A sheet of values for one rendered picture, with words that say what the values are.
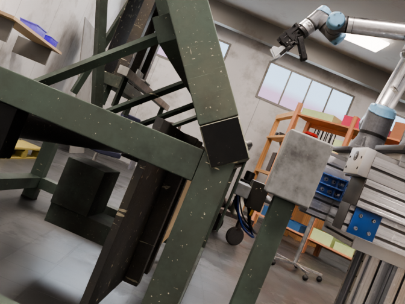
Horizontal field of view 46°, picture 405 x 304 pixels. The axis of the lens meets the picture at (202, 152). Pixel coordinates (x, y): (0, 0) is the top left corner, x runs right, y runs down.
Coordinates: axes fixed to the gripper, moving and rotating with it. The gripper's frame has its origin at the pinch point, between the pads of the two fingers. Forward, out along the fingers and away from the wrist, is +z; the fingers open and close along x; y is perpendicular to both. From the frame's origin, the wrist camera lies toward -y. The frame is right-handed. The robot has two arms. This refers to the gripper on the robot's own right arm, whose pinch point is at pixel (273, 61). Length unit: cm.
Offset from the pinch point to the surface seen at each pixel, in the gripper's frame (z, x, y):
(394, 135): -181, -448, -178
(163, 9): 36, 82, 30
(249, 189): 51, 72, -29
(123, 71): 58, 3, 41
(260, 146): -69, -823, -99
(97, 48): 60, -7, 60
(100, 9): 47, -7, 73
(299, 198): 43, 101, -35
